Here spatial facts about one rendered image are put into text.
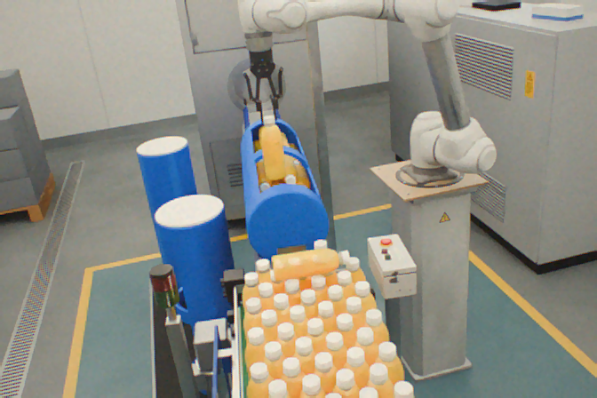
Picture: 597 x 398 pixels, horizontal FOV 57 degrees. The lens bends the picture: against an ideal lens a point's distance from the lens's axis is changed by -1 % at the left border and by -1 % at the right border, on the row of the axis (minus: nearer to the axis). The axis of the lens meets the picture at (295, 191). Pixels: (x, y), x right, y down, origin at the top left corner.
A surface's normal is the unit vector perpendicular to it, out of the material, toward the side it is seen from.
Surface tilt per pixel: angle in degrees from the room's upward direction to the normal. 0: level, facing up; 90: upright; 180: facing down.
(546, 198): 90
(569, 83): 90
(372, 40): 90
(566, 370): 0
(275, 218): 90
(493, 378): 0
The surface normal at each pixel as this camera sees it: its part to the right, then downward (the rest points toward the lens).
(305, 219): 0.11, 0.40
